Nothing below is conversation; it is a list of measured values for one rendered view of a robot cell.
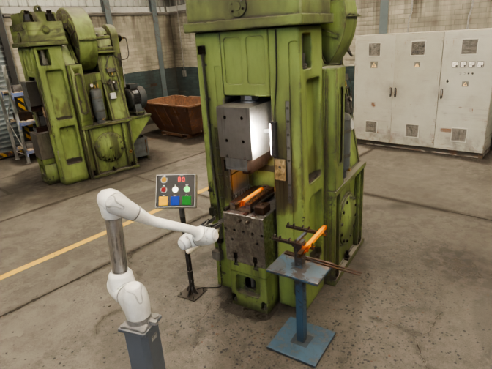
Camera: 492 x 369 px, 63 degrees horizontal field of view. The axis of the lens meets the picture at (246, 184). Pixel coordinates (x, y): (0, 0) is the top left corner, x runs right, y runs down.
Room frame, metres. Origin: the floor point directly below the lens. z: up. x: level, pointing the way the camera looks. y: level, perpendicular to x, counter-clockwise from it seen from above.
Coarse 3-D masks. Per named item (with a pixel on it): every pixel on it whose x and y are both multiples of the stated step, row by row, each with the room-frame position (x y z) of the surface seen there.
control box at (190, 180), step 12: (156, 180) 3.22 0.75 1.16; (168, 180) 3.20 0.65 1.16; (180, 180) 3.19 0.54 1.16; (192, 180) 3.18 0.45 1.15; (156, 192) 3.17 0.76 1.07; (168, 192) 3.15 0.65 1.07; (180, 192) 3.14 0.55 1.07; (192, 192) 3.13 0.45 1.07; (156, 204) 3.12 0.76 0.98; (168, 204) 3.10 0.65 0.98; (180, 204) 3.09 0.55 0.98; (192, 204) 3.07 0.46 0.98
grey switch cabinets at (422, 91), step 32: (416, 32) 7.51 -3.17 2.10; (448, 32) 7.00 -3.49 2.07; (480, 32) 6.68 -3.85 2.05; (384, 64) 7.69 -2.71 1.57; (416, 64) 7.31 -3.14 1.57; (448, 64) 6.96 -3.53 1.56; (480, 64) 6.64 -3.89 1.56; (384, 96) 7.67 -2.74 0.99; (416, 96) 7.28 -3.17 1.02; (448, 96) 6.92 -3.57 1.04; (480, 96) 6.60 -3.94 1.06; (384, 128) 7.64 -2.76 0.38; (416, 128) 7.24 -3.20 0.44; (448, 128) 6.89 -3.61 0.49; (480, 128) 6.56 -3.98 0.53
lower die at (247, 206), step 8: (264, 184) 3.36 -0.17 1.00; (248, 192) 3.23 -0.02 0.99; (264, 192) 3.20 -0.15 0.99; (272, 192) 3.28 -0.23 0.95; (232, 200) 3.10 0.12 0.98; (240, 200) 3.06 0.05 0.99; (248, 200) 3.03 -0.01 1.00; (256, 200) 3.04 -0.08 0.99; (232, 208) 3.05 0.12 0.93; (240, 208) 3.00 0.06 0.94; (248, 208) 2.96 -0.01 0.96
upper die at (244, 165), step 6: (270, 150) 3.28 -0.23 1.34; (264, 156) 3.19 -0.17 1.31; (270, 156) 3.27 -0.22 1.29; (228, 162) 3.04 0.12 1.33; (234, 162) 3.01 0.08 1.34; (240, 162) 2.99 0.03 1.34; (246, 162) 2.96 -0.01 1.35; (252, 162) 3.02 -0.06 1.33; (258, 162) 3.10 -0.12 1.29; (228, 168) 3.05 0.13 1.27; (234, 168) 3.02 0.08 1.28; (240, 168) 2.99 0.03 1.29; (246, 168) 2.96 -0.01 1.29; (252, 168) 3.01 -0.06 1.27
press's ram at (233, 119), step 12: (216, 108) 3.08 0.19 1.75; (228, 108) 3.02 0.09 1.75; (240, 108) 2.97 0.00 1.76; (252, 108) 2.96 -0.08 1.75; (264, 108) 3.12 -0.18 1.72; (228, 120) 3.03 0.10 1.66; (240, 120) 2.97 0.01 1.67; (252, 120) 2.95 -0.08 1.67; (264, 120) 3.11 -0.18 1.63; (228, 132) 3.03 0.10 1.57; (240, 132) 2.98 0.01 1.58; (252, 132) 2.94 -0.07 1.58; (264, 132) 3.08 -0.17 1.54; (228, 144) 3.04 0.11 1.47; (240, 144) 2.98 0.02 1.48; (252, 144) 2.93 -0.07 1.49; (264, 144) 3.09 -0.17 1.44; (228, 156) 3.04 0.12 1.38; (240, 156) 2.98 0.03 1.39; (252, 156) 2.93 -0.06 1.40
